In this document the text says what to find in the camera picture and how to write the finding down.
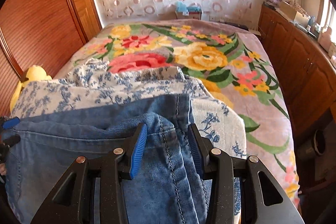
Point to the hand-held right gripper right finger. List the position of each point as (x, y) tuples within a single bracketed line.
[(196, 151)]

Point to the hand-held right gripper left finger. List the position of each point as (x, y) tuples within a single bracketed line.
[(137, 150)]

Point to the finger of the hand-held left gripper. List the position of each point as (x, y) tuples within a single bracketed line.
[(10, 140), (10, 123)]

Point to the blue denim pants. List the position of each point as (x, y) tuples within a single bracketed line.
[(65, 134)]

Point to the yellow plush toy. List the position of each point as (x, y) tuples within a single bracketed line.
[(34, 75)]

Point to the blue floral white bed sheet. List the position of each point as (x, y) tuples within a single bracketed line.
[(105, 87)]

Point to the colourful flower print blanket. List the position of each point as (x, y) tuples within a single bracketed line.
[(204, 56)]

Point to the wooden slatted wardrobe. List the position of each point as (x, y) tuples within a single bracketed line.
[(39, 16)]

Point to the dark round bucket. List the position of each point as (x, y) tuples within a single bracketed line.
[(312, 146)]

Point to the long wooden cabinet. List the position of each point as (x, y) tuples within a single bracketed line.
[(296, 61)]

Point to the cardboard box with blue items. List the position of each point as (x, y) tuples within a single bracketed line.
[(189, 11)]

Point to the open cardboard box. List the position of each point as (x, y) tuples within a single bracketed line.
[(294, 14)]

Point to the pale pink bottle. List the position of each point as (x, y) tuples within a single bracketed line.
[(325, 37)]

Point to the blue bottle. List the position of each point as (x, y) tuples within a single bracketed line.
[(311, 22)]

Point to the wooden framed window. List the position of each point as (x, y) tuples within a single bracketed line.
[(328, 14)]

